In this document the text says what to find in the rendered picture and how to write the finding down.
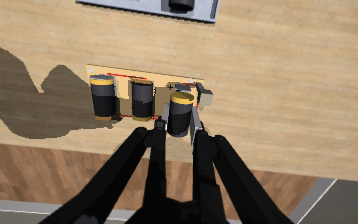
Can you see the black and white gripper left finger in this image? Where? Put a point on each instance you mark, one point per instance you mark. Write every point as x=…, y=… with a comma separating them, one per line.
x=94, y=203

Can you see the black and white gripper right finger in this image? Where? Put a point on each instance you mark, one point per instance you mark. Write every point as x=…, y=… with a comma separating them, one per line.
x=251, y=202

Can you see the black battery with gold top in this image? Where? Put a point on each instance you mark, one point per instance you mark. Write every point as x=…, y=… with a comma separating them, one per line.
x=142, y=101
x=180, y=110
x=103, y=97
x=182, y=5

